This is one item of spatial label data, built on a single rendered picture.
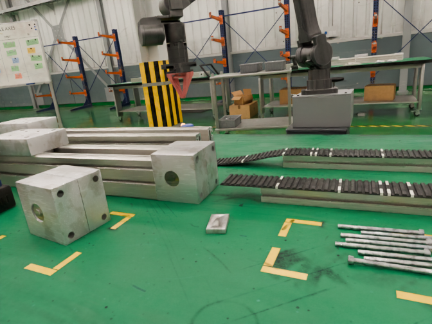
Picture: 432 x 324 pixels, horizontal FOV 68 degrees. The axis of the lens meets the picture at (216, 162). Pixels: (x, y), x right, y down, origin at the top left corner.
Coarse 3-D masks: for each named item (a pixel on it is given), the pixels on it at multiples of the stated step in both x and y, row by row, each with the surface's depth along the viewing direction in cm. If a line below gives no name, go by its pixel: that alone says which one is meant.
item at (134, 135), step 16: (96, 128) 100; (112, 128) 98; (128, 128) 95; (144, 128) 92; (160, 128) 90; (176, 128) 87; (192, 128) 85; (208, 128) 83; (80, 144) 92; (96, 144) 90; (112, 144) 87; (128, 144) 85; (144, 144) 83; (160, 144) 81
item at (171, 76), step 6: (168, 72) 91; (174, 72) 91; (186, 72) 91; (168, 78) 92; (174, 78) 93; (186, 78) 91; (174, 84) 93; (186, 84) 92; (180, 90) 94; (186, 90) 94; (180, 96) 95
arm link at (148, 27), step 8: (168, 0) 83; (176, 0) 83; (176, 8) 84; (160, 16) 85; (168, 16) 85; (176, 16) 85; (144, 24) 84; (152, 24) 85; (160, 24) 86; (144, 32) 84; (152, 32) 85; (160, 32) 85; (144, 40) 85; (152, 40) 86; (160, 40) 86
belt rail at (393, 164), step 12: (288, 156) 72; (300, 156) 71; (312, 156) 70; (324, 168) 70; (336, 168) 69; (348, 168) 68; (360, 168) 67; (372, 168) 66; (384, 168) 65; (396, 168) 64; (408, 168) 64; (420, 168) 63
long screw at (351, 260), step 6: (348, 258) 38; (354, 258) 38; (366, 264) 38; (372, 264) 37; (378, 264) 37; (384, 264) 37; (390, 264) 37; (396, 264) 36; (402, 270) 36; (408, 270) 36; (414, 270) 36; (420, 270) 35; (426, 270) 35
